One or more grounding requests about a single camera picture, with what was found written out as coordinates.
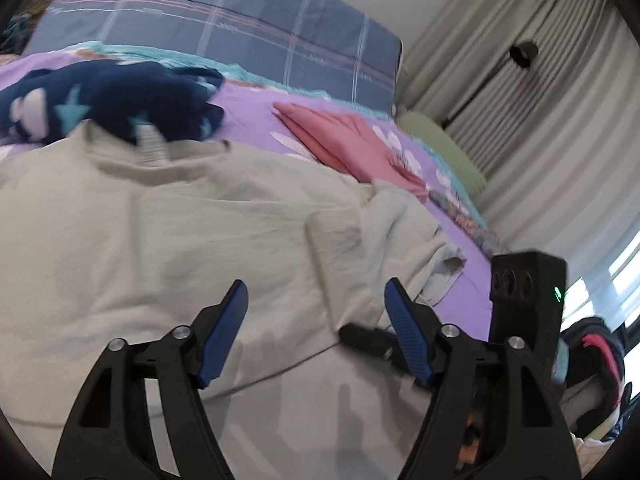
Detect beige shirt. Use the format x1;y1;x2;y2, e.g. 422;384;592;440
0;122;468;480

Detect pink folded shirt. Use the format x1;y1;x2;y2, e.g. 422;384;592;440
272;102;431;203

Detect purple floral bed sheet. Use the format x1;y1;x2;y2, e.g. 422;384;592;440
0;50;511;346

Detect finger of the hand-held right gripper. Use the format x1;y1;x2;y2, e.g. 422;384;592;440
340;324;401;361

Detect navy star-print garment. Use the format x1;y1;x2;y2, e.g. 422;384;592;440
0;60;226;143

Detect pile of mixed clothes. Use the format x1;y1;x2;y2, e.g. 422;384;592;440
552;315;633;456

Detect multicoloured patterned cloth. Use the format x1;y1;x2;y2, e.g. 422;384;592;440
427;190;511;256

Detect green pillow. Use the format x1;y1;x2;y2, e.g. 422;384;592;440
397;112;488;196

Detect bright window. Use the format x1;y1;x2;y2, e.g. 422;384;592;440
560;230;640;331

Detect black round curtain holder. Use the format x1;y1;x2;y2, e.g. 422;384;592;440
509;41;540;68

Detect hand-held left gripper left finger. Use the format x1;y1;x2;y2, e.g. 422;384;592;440
51;280;249;480

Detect beige curtain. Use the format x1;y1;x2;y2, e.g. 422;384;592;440
400;0;640;291

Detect blue plaid pillow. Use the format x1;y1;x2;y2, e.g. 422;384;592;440
27;0;405;116

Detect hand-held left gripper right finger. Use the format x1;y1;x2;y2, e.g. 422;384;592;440
384;278;583;480

